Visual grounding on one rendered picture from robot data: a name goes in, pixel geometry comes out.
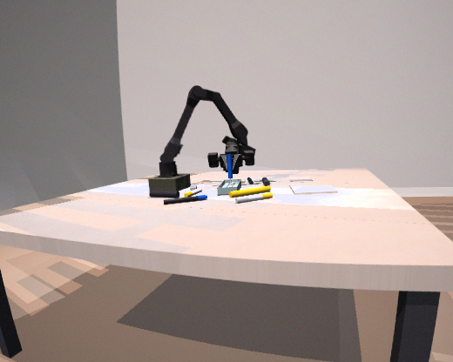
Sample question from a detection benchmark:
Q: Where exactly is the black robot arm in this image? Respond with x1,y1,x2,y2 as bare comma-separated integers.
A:
158,85,256,178

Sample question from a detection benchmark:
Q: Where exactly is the grey keyboard with white letter keys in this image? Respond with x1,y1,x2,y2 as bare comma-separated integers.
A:
217,179,241,196

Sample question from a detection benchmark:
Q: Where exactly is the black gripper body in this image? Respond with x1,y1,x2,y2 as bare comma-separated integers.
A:
207,144,254,168

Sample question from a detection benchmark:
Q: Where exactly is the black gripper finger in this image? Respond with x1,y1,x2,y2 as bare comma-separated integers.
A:
233,154,243,171
219,155,227,172

